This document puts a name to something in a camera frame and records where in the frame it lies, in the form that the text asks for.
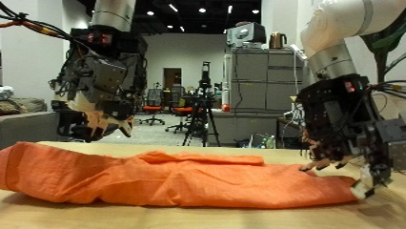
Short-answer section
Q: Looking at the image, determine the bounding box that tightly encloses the hand cable bundle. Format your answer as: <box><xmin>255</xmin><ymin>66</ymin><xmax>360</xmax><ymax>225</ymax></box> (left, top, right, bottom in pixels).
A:
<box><xmin>0</xmin><ymin>1</ymin><xmax>89</xmax><ymax>44</ymax></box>
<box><xmin>367</xmin><ymin>79</ymin><xmax>406</xmax><ymax>99</ymax></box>

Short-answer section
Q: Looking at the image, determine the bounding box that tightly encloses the grey box appliance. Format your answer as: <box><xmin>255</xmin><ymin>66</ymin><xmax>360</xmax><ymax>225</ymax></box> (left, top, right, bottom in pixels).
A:
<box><xmin>227</xmin><ymin>21</ymin><xmax>268</xmax><ymax>50</ymax></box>

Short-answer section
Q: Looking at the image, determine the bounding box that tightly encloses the black camera tripod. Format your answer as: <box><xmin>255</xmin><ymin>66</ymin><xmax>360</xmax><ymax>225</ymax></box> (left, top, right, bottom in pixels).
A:
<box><xmin>182</xmin><ymin>61</ymin><xmax>223</xmax><ymax>148</ymax></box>

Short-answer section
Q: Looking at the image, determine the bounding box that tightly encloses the brown door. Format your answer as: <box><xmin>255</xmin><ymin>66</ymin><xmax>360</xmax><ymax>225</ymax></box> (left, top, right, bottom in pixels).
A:
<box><xmin>163</xmin><ymin>67</ymin><xmax>183</xmax><ymax>90</ymax></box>

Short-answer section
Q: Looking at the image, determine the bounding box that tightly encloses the copper kettle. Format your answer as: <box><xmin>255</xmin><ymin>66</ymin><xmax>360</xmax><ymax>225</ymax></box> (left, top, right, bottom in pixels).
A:
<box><xmin>268</xmin><ymin>31</ymin><xmax>290</xmax><ymax>50</ymax></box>

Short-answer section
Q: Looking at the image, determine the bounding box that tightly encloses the orange cloth garment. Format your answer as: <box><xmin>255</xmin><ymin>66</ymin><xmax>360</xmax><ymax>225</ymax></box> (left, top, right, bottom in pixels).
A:
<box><xmin>0</xmin><ymin>141</ymin><xmax>361</xmax><ymax>210</ymax></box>

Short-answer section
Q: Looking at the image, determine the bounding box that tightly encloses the grey metal cabinet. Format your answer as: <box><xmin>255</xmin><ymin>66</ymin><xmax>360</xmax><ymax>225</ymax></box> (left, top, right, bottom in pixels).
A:
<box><xmin>223</xmin><ymin>47</ymin><xmax>312</xmax><ymax>113</ymax></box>

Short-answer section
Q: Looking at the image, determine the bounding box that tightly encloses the green leafy plant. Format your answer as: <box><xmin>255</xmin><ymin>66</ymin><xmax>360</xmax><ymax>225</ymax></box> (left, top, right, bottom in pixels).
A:
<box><xmin>360</xmin><ymin>12</ymin><xmax>406</xmax><ymax>85</ymax></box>

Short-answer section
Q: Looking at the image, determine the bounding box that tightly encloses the grey low counter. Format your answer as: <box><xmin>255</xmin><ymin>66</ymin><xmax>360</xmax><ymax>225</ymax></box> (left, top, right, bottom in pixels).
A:
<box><xmin>207</xmin><ymin>109</ymin><xmax>294</xmax><ymax>148</ymax></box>

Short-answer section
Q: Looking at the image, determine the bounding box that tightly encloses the left hand cable bundle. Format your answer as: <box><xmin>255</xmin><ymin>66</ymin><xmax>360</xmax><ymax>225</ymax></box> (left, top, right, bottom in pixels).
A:
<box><xmin>0</xmin><ymin>1</ymin><xmax>89</xmax><ymax>44</ymax></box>

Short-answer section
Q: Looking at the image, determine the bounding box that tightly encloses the right hand cable bundle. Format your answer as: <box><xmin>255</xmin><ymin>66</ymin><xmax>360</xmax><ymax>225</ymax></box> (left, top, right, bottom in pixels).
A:
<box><xmin>367</xmin><ymin>79</ymin><xmax>406</xmax><ymax>99</ymax></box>

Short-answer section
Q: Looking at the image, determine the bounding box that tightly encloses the silver crumpled bag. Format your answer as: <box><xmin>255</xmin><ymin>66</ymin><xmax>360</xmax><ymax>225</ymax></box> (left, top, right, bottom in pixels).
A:
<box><xmin>0</xmin><ymin>85</ymin><xmax>15</xmax><ymax>101</ymax></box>

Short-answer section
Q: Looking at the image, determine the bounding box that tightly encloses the orange seat office chair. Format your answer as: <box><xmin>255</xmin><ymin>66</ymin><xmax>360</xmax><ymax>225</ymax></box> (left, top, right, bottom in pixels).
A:
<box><xmin>139</xmin><ymin>88</ymin><xmax>167</xmax><ymax>127</ymax></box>
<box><xmin>164</xmin><ymin>84</ymin><xmax>196</xmax><ymax>134</ymax></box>

